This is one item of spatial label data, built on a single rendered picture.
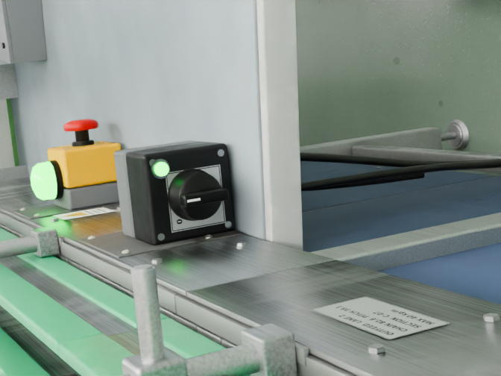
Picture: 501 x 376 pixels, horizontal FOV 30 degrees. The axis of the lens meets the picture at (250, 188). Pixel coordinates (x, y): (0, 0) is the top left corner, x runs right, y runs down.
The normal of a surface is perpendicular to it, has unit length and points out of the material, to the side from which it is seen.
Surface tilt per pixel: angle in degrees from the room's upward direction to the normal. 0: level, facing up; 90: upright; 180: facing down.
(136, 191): 0
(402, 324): 90
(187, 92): 0
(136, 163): 0
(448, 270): 90
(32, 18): 90
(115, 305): 90
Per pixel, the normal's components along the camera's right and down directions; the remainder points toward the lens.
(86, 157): 0.46, 0.07
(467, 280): -0.10, -0.99
